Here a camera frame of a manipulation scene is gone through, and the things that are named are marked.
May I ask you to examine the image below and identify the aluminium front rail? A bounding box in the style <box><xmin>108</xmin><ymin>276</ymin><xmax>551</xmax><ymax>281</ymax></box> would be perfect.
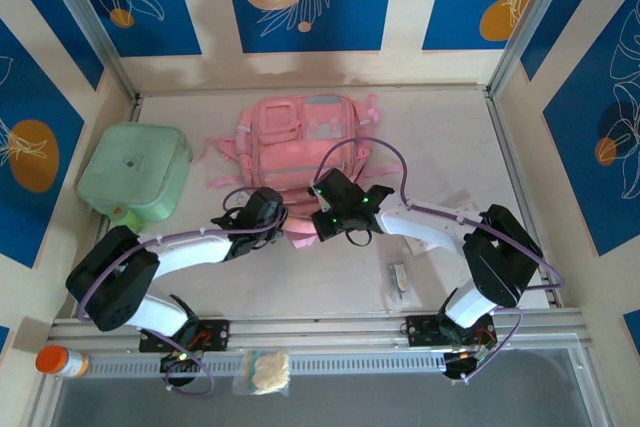
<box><xmin>48</xmin><ymin>310</ymin><xmax>587</xmax><ymax>348</ymax></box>

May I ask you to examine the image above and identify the aluminium frame post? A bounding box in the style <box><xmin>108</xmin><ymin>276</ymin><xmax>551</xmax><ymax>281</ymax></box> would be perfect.
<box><xmin>487</xmin><ymin>0</ymin><xmax>575</xmax><ymax>98</ymax></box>
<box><xmin>37</xmin><ymin>0</ymin><xmax>142</xmax><ymax>103</ymax></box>

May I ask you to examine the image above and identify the grey slotted cable duct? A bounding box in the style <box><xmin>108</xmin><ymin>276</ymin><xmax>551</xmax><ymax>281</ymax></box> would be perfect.
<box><xmin>82</xmin><ymin>349</ymin><xmax>449</xmax><ymax>378</ymax></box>

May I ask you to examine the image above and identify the mint green zip case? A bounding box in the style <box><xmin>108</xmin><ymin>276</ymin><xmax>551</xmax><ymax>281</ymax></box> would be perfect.
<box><xmin>74</xmin><ymin>122</ymin><xmax>194</xmax><ymax>223</ymax></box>

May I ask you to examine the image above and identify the pink school backpack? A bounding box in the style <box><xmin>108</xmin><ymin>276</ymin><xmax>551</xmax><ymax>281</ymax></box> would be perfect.
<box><xmin>202</xmin><ymin>92</ymin><xmax>404</xmax><ymax>251</ymax></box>

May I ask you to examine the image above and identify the orange lid bottle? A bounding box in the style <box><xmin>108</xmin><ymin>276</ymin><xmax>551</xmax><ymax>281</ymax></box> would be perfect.
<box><xmin>34</xmin><ymin>345</ymin><xmax>91</xmax><ymax>379</ymax></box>

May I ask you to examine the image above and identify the small green bottle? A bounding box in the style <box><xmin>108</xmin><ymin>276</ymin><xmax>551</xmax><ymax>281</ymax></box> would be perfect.
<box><xmin>107</xmin><ymin>204</ymin><xmax>146</xmax><ymax>228</ymax></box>

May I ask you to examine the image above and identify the small black control board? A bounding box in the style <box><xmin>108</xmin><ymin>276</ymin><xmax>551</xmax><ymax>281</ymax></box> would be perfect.
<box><xmin>159</xmin><ymin>350</ymin><xmax>204</xmax><ymax>388</ymax></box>
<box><xmin>442</xmin><ymin>341</ymin><xmax>496</xmax><ymax>383</ymax></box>

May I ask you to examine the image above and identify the plastic bag with white contents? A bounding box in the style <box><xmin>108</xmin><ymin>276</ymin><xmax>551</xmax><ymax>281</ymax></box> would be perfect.
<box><xmin>232</xmin><ymin>349</ymin><xmax>291</xmax><ymax>397</ymax></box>

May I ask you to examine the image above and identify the clear pen packet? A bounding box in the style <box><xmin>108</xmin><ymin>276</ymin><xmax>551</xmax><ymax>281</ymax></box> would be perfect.
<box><xmin>387</xmin><ymin>259</ymin><xmax>417</xmax><ymax>307</ymax></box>

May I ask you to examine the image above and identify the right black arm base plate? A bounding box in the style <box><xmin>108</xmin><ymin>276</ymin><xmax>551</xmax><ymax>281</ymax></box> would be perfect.
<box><xmin>405</xmin><ymin>314</ymin><xmax>496</xmax><ymax>348</ymax></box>

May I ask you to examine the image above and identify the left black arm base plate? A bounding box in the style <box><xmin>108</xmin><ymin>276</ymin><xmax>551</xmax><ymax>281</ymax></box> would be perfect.
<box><xmin>138</xmin><ymin>319</ymin><xmax>231</xmax><ymax>353</ymax></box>

